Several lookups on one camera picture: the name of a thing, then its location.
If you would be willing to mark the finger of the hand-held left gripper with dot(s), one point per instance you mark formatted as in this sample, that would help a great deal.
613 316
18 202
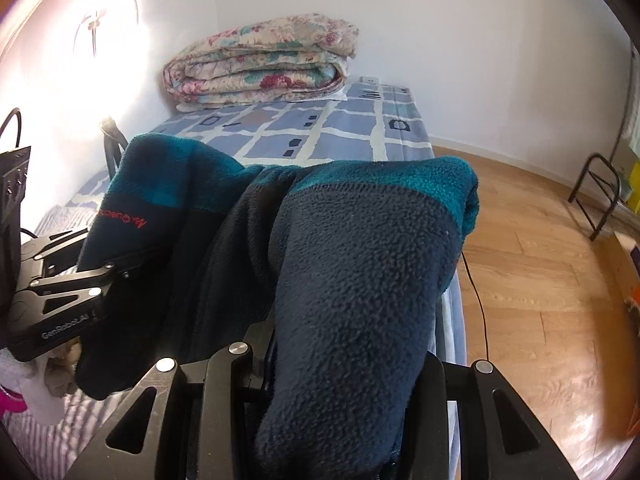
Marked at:
55 245
75 280

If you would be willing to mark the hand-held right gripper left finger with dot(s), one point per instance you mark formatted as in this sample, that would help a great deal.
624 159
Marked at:
257 345

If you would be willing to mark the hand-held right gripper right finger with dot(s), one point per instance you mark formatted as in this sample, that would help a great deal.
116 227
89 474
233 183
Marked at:
430 400

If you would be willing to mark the teal plaid fleece jacket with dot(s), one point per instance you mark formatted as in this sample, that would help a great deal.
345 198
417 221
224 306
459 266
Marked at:
350 270

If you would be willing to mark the person's left hand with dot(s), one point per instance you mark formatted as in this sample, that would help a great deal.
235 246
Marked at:
65 370

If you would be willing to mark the blue white striped quilt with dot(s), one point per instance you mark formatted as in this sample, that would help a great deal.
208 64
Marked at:
75 425

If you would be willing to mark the blue checked bedsheet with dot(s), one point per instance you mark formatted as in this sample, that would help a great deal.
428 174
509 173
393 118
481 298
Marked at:
340 130

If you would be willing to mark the cardboard box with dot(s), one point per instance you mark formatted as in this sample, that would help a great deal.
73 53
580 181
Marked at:
625 265

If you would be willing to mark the black metal rack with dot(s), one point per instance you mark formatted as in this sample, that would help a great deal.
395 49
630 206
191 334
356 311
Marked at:
603 212

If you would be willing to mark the folded floral quilt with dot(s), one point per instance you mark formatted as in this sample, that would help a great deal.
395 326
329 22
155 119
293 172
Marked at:
260 70

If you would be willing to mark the yellow box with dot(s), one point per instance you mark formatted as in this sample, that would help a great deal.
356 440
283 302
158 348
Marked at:
635 185

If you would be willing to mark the white wall socket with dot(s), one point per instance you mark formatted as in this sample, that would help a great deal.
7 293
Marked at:
370 79

